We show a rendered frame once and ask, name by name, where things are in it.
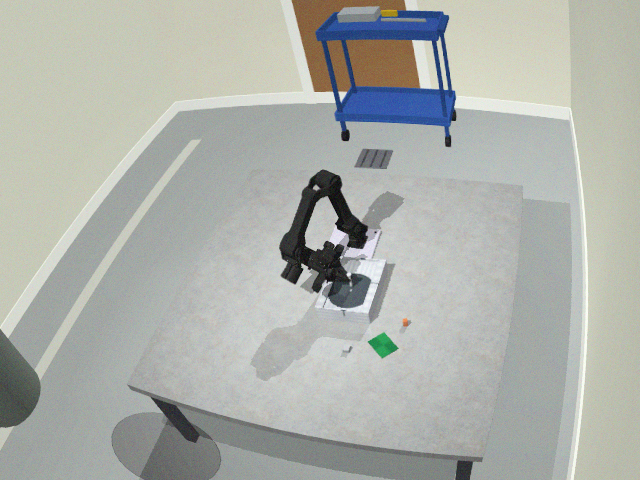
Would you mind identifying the dark grey round disc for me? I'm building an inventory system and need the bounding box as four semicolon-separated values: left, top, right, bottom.
328;273;371;308

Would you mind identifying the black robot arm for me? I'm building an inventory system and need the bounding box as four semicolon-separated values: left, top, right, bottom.
279;169;368;285

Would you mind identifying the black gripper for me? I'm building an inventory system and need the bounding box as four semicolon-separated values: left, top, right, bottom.
306;244;352;294

